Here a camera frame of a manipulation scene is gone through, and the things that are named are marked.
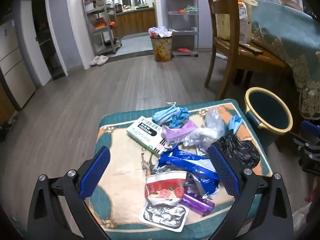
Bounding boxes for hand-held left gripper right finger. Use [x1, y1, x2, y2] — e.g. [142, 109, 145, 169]
[207, 144, 295, 240]

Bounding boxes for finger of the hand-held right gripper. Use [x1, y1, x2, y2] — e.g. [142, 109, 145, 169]
[291, 131, 320, 153]
[301, 120, 320, 134]

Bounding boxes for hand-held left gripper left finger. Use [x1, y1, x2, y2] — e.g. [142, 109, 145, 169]
[27, 146, 112, 240]

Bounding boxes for black plastic bag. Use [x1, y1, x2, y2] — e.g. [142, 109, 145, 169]
[215, 130, 260, 168]

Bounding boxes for blue snack wrapper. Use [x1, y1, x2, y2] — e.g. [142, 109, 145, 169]
[151, 146, 222, 202]

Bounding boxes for purple plastic bottle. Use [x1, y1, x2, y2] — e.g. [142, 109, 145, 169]
[180, 189, 215, 215]

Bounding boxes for blue bin with yellow rim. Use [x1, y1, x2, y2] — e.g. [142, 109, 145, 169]
[244, 87, 293, 150]

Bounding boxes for clear plastic bag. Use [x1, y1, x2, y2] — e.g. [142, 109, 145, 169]
[184, 107, 225, 153]

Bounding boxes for blue face mask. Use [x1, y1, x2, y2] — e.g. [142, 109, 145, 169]
[226, 115, 243, 133]
[152, 102, 177, 123]

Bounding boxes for red floral packet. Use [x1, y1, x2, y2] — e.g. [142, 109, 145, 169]
[145, 171, 188, 207]

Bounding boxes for purple plastic bag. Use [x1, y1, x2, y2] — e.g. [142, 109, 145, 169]
[162, 119, 195, 145]

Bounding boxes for white green medicine box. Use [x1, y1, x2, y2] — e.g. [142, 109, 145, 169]
[126, 116, 167, 155]

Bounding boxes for blue glove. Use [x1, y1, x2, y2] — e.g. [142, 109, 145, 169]
[169, 107, 190, 128]

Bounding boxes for silver foil tray pack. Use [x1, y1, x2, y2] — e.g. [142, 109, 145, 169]
[139, 200, 190, 233]

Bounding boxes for teal orange printed cushion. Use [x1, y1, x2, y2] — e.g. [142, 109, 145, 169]
[89, 99, 273, 233]

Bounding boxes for white plastic bag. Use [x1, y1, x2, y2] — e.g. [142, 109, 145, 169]
[294, 202, 313, 233]

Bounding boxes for black flat box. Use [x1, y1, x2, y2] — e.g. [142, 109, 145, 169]
[240, 44, 263, 55]

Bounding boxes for teal lace tablecloth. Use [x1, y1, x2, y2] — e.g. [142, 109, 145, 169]
[250, 0, 320, 120]

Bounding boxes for wooden chair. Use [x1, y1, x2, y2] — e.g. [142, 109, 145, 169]
[203, 0, 288, 100]

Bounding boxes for brown paper bag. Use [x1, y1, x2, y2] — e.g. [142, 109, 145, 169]
[215, 0, 258, 43]

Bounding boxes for silver fridge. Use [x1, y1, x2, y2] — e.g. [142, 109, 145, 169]
[0, 20, 37, 110]

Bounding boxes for floral waste bin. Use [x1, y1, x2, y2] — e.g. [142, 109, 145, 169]
[150, 36, 173, 62]

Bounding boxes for metal shelf rack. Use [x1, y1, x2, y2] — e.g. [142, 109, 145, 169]
[80, 0, 123, 55]

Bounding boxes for crumpled white plastic bags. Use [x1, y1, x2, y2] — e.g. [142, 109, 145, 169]
[149, 26, 173, 38]

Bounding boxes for wooden kitchen cabinet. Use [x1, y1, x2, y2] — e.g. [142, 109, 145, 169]
[110, 7, 157, 38]

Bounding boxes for grey trolley shelf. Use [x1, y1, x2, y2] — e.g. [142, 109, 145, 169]
[165, 0, 200, 57]

